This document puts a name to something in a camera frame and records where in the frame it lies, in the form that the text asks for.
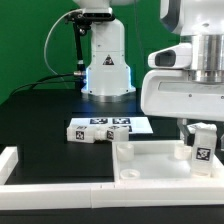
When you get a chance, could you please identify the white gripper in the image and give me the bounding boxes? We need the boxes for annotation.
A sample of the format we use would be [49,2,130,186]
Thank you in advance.
[141,69,224,153]

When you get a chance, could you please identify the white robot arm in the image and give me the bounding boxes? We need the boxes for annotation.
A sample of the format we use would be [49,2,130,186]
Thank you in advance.
[141,0,224,146]

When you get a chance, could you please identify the white sheet with tags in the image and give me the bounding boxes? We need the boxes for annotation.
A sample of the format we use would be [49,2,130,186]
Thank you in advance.
[71,117,153,134]

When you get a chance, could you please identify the white U-shaped obstacle fence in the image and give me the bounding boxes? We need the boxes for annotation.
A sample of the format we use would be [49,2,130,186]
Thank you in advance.
[0,147,224,210]

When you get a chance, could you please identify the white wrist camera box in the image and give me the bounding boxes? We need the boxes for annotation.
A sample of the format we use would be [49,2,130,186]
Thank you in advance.
[148,43,192,69]

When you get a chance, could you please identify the black cables on table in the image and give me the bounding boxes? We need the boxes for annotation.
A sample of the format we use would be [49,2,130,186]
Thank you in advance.
[9,73,88,98]

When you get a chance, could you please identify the grey curved cable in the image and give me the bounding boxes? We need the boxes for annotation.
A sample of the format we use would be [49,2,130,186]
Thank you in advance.
[43,9,84,81]

